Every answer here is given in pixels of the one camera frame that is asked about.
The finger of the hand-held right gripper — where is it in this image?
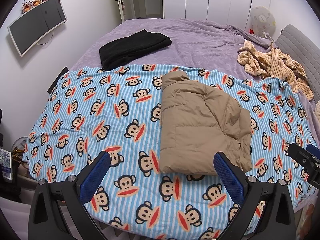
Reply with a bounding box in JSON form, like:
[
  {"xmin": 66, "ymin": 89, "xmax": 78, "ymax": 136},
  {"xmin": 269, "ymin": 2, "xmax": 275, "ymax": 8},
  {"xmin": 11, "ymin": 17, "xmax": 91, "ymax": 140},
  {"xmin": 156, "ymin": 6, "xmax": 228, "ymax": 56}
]
[
  {"xmin": 287, "ymin": 142, "xmax": 313, "ymax": 170},
  {"xmin": 306, "ymin": 144, "xmax": 320, "ymax": 157}
]

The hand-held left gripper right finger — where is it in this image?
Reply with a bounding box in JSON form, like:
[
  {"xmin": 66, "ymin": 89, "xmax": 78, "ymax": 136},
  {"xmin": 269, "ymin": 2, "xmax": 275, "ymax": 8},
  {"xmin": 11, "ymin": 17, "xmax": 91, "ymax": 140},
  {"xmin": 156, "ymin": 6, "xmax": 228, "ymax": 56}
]
[{"xmin": 213, "ymin": 151, "xmax": 297, "ymax": 240}]

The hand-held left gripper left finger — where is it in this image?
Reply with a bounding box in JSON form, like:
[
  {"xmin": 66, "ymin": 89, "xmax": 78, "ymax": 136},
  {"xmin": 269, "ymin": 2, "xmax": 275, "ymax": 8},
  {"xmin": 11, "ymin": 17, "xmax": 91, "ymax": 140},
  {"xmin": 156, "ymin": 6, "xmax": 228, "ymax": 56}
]
[{"xmin": 27, "ymin": 150, "xmax": 112, "ymax": 240}]

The beige puffer jacket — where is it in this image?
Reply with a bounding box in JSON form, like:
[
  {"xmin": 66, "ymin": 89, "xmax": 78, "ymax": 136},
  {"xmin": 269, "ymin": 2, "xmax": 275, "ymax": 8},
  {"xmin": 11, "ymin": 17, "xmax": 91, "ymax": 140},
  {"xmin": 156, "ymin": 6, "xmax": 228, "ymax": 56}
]
[{"xmin": 159, "ymin": 70, "xmax": 252, "ymax": 176}]

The monkey print striped blanket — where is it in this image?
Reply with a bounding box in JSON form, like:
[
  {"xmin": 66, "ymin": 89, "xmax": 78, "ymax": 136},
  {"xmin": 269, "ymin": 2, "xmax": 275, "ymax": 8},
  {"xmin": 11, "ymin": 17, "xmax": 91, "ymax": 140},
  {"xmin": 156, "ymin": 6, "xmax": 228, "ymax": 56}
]
[{"xmin": 25, "ymin": 64, "xmax": 316, "ymax": 240}]

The printed book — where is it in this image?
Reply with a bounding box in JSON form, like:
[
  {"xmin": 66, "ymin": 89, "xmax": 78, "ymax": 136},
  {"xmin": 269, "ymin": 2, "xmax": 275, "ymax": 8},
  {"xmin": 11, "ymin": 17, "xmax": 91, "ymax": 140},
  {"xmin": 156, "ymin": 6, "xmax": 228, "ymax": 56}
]
[{"xmin": 0, "ymin": 147, "xmax": 13, "ymax": 180}]

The beige striped plush robe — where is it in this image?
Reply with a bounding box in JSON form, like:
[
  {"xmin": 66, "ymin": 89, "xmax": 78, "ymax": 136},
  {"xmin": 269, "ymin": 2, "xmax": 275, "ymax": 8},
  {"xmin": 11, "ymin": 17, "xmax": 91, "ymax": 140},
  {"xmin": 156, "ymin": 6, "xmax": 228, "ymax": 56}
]
[{"xmin": 237, "ymin": 40, "xmax": 314, "ymax": 101}]

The dark bed end board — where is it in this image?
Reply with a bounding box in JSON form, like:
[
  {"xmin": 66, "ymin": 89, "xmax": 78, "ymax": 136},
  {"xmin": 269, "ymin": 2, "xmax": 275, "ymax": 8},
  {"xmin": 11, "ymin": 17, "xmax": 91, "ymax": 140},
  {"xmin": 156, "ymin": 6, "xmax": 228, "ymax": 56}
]
[{"xmin": 47, "ymin": 66, "xmax": 70, "ymax": 95}]

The grey quilted headboard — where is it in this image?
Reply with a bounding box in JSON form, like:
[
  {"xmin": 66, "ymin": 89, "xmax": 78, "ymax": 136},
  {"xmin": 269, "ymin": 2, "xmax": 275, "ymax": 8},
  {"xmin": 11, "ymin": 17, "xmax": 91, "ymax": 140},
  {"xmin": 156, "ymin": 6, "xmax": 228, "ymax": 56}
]
[{"xmin": 275, "ymin": 24, "xmax": 320, "ymax": 100}]

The black folded garment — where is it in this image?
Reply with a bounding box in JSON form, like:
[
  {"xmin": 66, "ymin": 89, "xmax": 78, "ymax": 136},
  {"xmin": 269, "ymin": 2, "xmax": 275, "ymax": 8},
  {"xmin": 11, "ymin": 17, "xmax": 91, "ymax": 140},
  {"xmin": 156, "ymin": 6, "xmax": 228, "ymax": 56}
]
[{"xmin": 99, "ymin": 29, "xmax": 172, "ymax": 71}]

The white covered fan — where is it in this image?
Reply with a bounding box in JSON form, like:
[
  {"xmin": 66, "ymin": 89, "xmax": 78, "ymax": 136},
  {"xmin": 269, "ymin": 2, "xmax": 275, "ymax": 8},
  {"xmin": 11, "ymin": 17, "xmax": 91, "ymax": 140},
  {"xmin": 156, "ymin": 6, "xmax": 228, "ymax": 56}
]
[{"xmin": 249, "ymin": 5, "xmax": 276, "ymax": 40}]

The purple bedspread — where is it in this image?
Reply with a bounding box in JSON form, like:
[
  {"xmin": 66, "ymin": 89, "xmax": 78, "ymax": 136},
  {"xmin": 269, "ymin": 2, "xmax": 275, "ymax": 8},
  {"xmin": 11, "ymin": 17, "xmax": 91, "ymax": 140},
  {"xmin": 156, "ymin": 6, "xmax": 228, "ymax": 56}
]
[{"xmin": 67, "ymin": 17, "xmax": 320, "ymax": 140}]

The white framed television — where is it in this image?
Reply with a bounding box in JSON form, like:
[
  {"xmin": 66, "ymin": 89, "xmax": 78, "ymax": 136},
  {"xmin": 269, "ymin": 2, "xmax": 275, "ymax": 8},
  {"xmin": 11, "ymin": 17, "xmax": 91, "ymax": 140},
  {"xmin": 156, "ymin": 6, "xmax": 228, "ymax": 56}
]
[{"xmin": 7, "ymin": 0, "xmax": 68, "ymax": 57}]

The white door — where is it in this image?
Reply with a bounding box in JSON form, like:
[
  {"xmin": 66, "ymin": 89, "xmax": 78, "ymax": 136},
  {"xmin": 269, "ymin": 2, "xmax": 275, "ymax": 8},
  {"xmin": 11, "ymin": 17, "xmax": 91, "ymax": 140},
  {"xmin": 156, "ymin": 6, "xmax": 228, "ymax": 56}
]
[{"xmin": 114, "ymin": 0, "xmax": 137, "ymax": 23}]

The white wardrobe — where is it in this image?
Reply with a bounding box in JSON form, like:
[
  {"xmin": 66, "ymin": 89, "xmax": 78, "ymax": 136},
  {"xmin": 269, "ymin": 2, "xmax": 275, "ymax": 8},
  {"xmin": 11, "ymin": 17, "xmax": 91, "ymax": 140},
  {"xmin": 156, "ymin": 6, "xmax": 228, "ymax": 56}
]
[{"xmin": 162, "ymin": 0, "xmax": 275, "ymax": 28}]

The black television cable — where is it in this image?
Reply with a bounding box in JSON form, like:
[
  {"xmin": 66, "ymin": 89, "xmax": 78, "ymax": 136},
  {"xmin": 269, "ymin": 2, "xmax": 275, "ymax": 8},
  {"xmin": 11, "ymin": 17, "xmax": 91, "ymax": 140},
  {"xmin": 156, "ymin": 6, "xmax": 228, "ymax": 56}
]
[{"xmin": 35, "ymin": 31, "xmax": 54, "ymax": 45}]

